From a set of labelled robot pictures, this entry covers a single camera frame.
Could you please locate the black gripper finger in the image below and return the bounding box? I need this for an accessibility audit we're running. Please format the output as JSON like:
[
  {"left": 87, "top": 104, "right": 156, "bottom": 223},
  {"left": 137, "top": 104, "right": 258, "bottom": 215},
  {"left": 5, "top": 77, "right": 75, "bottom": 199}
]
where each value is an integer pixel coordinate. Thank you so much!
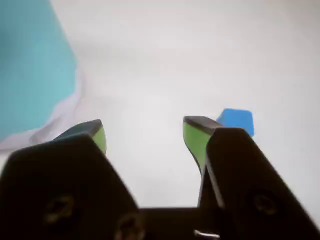
[
  {"left": 183, "top": 115, "right": 320, "bottom": 240},
  {"left": 0, "top": 119, "right": 146, "bottom": 240}
]

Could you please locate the blue lego block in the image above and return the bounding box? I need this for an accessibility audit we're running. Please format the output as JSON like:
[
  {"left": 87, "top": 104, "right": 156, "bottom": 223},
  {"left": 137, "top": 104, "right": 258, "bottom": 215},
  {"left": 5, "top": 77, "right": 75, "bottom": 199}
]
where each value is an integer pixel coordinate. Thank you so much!
[{"left": 216, "top": 107, "right": 255, "bottom": 138}]

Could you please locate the teal animal-shaped bin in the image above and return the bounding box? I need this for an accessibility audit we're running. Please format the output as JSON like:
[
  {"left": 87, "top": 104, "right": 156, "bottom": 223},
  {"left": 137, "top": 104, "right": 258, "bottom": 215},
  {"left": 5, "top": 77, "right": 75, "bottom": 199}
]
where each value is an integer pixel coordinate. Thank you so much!
[{"left": 0, "top": 0, "right": 85, "bottom": 151}]

